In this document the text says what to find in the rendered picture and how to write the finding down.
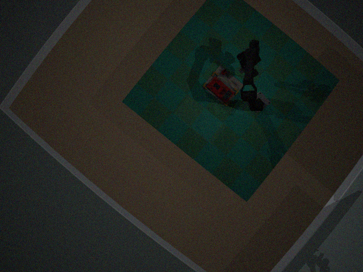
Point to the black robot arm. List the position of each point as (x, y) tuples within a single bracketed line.
[(252, 58)]

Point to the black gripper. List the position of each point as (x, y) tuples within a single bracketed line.
[(243, 61)]

